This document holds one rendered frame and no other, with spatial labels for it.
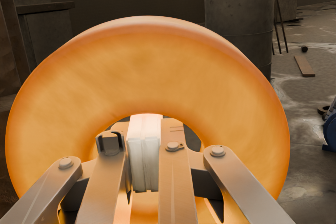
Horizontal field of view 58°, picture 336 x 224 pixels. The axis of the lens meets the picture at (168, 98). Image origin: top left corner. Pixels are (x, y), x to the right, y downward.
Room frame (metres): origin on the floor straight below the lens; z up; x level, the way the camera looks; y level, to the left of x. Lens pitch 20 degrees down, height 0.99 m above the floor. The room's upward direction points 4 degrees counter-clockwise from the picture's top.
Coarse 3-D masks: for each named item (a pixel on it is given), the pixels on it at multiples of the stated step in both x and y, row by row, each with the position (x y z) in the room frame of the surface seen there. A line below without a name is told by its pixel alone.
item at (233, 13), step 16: (208, 0) 2.61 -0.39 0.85; (224, 0) 2.47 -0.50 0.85; (240, 0) 2.42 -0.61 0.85; (256, 0) 2.43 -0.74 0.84; (272, 0) 2.53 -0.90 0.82; (208, 16) 2.62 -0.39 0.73; (224, 16) 2.47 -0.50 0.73; (240, 16) 2.42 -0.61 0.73; (256, 16) 2.43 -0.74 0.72; (272, 16) 2.55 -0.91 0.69; (224, 32) 2.47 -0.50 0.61; (240, 32) 2.42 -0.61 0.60; (256, 32) 2.43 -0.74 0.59; (272, 32) 2.58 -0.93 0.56; (240, 48) 2.42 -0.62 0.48; (256, 48) 2.43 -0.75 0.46; (256, 64) 2.43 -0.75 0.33
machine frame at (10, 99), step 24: (0, 0) 0.45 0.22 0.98; (0, 24) 0.37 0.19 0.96; (0, 48) 0.37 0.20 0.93; (24, 48) 0.46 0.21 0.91; (0, 72) 0.36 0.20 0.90; (24, 72) 0.45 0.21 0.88; (0, 96) 0.36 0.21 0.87; (0, 120) 0.31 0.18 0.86; (0, 144) 0.30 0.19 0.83; (0, 168) 0.30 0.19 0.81; (0, 192) 0.30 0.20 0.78; (0, 216) 0.29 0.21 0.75
